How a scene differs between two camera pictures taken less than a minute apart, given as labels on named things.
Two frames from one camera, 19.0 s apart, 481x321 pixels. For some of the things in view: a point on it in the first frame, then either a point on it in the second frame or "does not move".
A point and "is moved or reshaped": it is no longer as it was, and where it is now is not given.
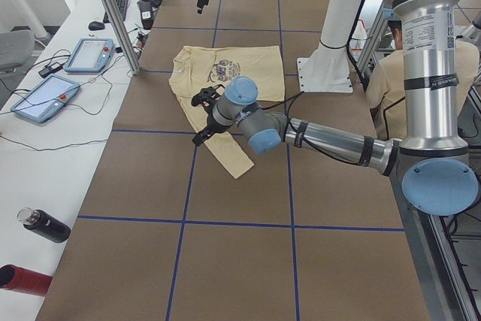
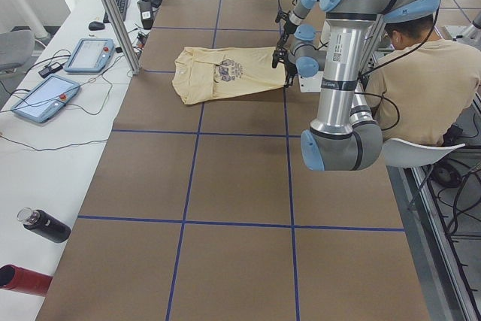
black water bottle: (44, 224) does not move
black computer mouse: (95, 25) does not move
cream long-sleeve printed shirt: (195, 68) is moved or reshaped
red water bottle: (24, 280) does not move
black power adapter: (52, 68) does not move
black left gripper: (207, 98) to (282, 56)
